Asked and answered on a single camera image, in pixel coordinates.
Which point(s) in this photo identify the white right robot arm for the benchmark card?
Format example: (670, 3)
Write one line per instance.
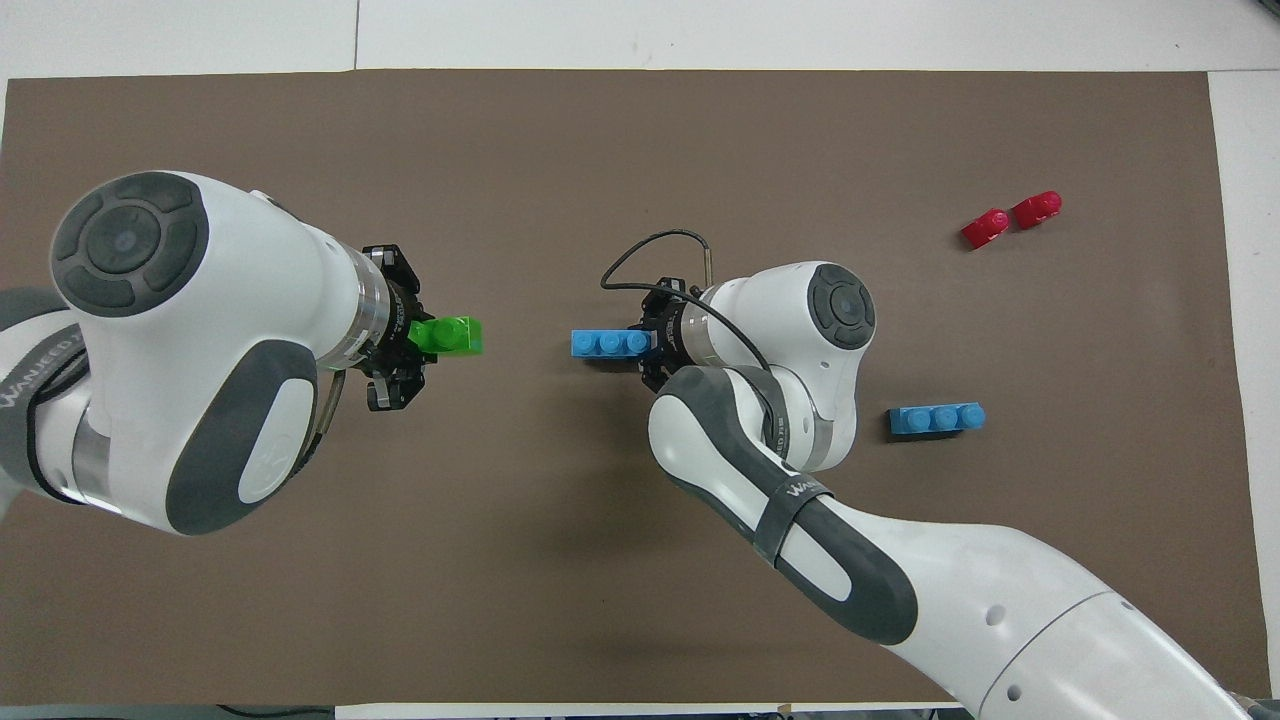
(830, 400)

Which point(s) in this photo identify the blue three-stud brick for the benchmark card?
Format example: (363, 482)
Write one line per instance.
(937, 420)
(608, 344)

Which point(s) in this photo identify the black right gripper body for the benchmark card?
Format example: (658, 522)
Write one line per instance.
(678, 320)

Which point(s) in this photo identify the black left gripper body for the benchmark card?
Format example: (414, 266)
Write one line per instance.
(395, 290)

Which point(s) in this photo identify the brown paper mat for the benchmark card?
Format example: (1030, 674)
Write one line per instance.
(600, 150)

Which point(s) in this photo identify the red one-stud brick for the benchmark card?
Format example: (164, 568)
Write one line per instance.
(985, 229)
(1037, 210)

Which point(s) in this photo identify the green two-stud brick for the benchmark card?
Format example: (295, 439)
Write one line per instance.
(450, 337)

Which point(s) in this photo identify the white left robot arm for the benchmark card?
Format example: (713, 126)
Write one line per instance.
(180, 330)

